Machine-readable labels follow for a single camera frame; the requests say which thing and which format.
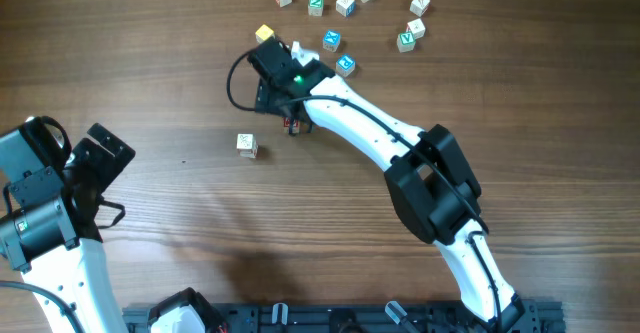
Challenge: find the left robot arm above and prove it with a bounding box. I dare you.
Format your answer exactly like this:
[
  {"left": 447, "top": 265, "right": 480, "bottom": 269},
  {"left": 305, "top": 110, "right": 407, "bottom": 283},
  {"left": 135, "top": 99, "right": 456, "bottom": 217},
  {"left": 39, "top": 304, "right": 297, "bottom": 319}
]
[{"left": 1, "top": 116, "right": 135, "bottom": 332}]

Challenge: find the white base tower block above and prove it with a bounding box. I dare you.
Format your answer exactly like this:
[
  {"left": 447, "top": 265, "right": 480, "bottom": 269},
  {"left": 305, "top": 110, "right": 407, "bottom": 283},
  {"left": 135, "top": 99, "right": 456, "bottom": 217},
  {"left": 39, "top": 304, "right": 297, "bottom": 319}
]
[{"left": 238, "top": 146, "right": 258, "bottom": 159}]

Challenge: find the small white block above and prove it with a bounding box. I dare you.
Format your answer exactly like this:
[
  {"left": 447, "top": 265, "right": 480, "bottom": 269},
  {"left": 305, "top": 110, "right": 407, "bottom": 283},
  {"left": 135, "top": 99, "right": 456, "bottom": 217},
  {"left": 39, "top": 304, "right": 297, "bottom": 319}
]
[{"left": 236, "top": 133, "right": 257, "bottom": 150}]

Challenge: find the red Q block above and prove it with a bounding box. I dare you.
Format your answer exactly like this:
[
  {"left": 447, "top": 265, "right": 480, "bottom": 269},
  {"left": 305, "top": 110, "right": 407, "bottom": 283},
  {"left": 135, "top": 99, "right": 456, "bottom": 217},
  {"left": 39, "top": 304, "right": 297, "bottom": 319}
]
[{"left": 283, "top": 118, "right": 300, "bottom": 136}]

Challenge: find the white picture block far right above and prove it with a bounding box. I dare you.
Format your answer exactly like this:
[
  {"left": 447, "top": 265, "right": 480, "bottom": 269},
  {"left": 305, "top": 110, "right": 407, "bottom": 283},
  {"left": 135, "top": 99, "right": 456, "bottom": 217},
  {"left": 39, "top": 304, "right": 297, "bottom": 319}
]
[{"left": 409, "top": 0, "right": 431, "bottom": 17}]

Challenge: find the blue C block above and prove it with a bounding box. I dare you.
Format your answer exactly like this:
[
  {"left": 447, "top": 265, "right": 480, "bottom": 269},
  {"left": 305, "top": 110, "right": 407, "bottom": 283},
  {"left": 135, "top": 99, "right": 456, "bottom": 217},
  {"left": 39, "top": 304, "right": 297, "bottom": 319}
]
[{"left": 336, "top": 54, "right": 356, "bottom": 77}]

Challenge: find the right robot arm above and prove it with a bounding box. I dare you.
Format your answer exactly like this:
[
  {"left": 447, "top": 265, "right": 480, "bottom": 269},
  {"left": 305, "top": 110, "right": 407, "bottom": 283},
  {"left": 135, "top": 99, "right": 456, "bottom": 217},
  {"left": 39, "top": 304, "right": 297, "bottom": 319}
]
[{"left": 246, "top": 38, "right": 524, "bottom": 332}]

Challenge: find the green V block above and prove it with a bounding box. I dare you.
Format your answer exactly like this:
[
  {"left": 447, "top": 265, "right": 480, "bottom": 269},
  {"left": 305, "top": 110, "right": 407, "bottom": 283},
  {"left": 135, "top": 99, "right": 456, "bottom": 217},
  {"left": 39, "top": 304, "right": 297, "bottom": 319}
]
[{"left": 397, "top": 31, "right": 416, "bottom": 53}]

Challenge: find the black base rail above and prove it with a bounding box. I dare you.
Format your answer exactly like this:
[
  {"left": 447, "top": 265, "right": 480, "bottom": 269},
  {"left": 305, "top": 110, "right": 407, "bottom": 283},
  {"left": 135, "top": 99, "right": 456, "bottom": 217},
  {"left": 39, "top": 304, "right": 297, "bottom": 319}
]
[{"left": 121, "top": 287, "right": 566, "bottom": 333}]

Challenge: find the white red-sided block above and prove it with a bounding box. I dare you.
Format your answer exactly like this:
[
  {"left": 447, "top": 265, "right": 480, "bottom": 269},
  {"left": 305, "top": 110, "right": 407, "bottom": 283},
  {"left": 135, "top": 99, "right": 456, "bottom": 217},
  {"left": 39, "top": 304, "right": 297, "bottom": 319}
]
[{"left": 406, "top": 18, "right": 426, "bottom": 39}]

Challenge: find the white blue-sided block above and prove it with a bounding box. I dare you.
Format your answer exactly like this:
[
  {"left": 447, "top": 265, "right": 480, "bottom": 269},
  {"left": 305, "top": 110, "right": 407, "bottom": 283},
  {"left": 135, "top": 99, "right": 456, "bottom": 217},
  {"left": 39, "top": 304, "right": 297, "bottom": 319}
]
[{"left": 336, "top": 0, "right": 356, "bottom": 17}]

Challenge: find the green N block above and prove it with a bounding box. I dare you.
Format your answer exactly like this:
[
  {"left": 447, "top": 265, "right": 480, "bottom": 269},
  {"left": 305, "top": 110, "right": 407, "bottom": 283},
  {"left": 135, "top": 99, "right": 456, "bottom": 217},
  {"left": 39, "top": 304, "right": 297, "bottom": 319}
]
[{"left": 308, "top": 0, "right": 324, "bottom": 17}]

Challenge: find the blue X block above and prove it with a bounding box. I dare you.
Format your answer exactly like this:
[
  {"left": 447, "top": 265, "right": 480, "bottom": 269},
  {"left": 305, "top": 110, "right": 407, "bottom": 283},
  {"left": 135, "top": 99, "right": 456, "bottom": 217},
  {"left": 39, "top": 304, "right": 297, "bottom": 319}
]
[{"left": 322, "top": 30, "right": 341, "bottom": 52}]

